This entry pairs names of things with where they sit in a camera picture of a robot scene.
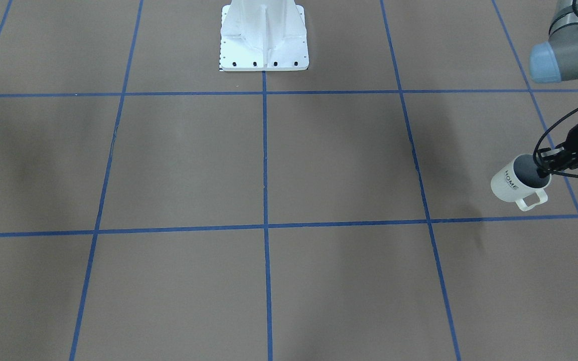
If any white mug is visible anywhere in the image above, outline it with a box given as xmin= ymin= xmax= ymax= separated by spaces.
xmin=489 ymin=154 xmax=552 ymax=211

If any white central mounting post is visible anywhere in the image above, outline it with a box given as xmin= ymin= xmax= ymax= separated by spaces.
xmin=219 ymin=1 xmax=310 ymax=72

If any black camera cable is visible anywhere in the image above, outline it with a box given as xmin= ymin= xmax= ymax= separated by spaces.
xmin=533 ymin=95 xmax=578 ymax=179

